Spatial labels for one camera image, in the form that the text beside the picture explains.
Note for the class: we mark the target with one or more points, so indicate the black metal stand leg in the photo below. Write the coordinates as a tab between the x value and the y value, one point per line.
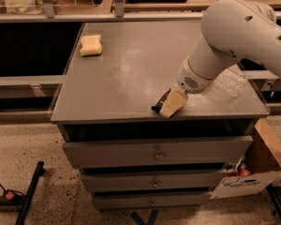
39	171

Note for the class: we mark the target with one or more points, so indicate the bottom grey drawer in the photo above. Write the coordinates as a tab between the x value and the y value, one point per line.
151	200

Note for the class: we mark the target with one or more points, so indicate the top grey drawer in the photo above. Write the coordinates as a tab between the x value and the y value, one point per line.
127	153

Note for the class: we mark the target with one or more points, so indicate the metal shelf rail frame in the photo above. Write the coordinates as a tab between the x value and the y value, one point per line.
85	10

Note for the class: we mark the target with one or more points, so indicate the clear plastic water bottle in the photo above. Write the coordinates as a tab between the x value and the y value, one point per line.
231	82

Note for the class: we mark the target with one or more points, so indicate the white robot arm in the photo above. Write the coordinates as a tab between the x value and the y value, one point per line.
231	30

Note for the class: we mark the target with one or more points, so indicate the yellow sponge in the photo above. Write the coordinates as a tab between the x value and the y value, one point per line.
91	45

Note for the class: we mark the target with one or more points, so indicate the grey drawer cabinet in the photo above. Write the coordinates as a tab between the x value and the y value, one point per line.
109	97

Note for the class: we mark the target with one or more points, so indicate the orange cable clamp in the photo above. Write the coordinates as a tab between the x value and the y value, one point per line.
9	195

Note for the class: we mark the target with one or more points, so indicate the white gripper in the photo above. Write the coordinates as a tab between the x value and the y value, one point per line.
192	79

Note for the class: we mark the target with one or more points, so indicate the grey drawer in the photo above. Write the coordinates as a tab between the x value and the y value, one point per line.
127	153
134	181
151	200

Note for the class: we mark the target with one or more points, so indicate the cardboard box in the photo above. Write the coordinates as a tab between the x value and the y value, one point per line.
262	159

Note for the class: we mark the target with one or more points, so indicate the middle grey drawer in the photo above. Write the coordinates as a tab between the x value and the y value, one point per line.
134	181

